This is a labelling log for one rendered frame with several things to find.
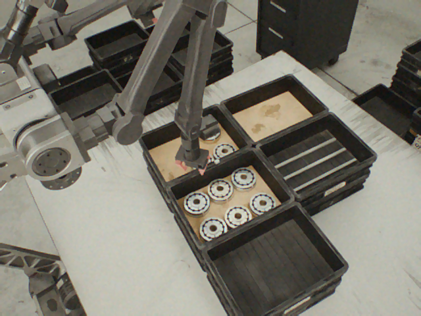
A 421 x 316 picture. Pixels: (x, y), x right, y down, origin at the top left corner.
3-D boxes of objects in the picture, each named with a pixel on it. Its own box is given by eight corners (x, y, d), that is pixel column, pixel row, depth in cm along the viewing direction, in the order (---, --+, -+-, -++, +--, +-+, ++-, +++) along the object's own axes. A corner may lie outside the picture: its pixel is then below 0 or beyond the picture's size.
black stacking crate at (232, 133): (168, 202, 162) (164, 186, 153) (141, 153, 179) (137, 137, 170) (252, 163, 172) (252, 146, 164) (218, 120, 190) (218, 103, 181)
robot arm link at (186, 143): (176, 130, 125) (185, 141, 122) (195, 120, 127) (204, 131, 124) (178, 144, 130) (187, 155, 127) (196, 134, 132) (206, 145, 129)
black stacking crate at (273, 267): (245, 340, 127) (246, 330, 118) (202, 264, 144) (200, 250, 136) (343, 281, 137) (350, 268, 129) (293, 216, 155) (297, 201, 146)
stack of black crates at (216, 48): (189, 116, 286) (183, 66, 251) (169, 93, 303) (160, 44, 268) (235, 93, 299) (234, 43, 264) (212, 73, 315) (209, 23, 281)
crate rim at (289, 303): (245, 332, 120) (246, 330, 118) (200, 252, 137) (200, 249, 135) (350, 270, 130) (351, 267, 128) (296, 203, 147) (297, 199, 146)
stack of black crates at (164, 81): (140, 141, 273) (129, 105, 247) (121, 116, 290) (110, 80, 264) (189, 116, 286) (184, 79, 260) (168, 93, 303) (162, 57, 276)
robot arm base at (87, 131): (74, 144, 107) (59, 112, 98) (101, 131, 109) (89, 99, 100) (86, 164, 102) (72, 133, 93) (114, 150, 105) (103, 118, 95)
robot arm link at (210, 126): (173, 112, 122) (189, 128, 117) (205, 96, 125) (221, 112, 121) (178, 137, 131) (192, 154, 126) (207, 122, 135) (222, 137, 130)
